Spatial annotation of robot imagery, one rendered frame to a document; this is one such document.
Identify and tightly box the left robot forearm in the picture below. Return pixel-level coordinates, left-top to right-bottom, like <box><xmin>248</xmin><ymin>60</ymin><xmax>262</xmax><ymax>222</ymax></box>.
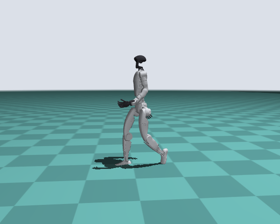
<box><xmin>131</xmin><ymin>89</ymin><xmax>147</xmax><ymax>105</ymax></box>

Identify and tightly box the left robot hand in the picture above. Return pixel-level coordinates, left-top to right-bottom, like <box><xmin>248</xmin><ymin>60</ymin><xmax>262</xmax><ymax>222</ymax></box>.
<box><xmin>118</xmin><ymin>99</ymin><xmax>135</xmax><ymax>108</ymax></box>

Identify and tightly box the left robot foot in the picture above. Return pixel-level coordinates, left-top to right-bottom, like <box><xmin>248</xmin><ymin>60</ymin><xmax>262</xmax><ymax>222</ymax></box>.
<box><xmin>161</xmin><ymin>148</ymin><xmax>168</xmax><ymax>164</ymax></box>

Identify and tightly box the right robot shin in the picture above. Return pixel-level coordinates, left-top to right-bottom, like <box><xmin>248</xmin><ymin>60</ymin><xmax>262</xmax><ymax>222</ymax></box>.
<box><xmin>123</xmin><ymin>135</ymin><xmax>131</xmax><ymax>162</ymax></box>

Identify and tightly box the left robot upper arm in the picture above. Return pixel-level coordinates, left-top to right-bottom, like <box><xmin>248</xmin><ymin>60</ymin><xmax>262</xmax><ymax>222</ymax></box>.
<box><xmin>139</xmin><ymin>71</ymin><xmax>148</xmax><ymax>92</ymax></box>

